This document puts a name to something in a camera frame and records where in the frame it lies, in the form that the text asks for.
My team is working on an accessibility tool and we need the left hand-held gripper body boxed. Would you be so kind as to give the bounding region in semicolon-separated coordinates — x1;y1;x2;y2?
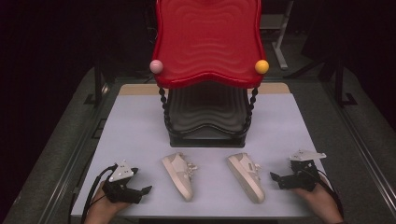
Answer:
101;160;144;204

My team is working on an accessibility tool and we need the person's left hand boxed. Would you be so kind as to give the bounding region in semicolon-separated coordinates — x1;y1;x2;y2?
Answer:
88;181;134;220

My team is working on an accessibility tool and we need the black metal stand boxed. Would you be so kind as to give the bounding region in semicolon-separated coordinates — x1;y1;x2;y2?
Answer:
83;58;110;109
333;60;359;108

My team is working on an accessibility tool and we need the red and black shoe rack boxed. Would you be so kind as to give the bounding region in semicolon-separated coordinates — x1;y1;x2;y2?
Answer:
148;0;271;148

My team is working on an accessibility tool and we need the black cable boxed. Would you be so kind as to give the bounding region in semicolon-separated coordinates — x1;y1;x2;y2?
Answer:
316;175;346;218
80;163;119;224

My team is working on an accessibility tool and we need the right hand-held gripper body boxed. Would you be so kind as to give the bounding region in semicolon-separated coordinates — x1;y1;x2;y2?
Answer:
288;149;328;192

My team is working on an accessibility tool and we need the white metal stand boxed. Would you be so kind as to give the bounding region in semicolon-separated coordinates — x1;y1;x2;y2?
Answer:
261;0;295;71

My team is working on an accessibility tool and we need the white sneaker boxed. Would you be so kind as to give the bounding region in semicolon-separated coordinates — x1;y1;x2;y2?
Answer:
226;152;266;204
161;151;199;203

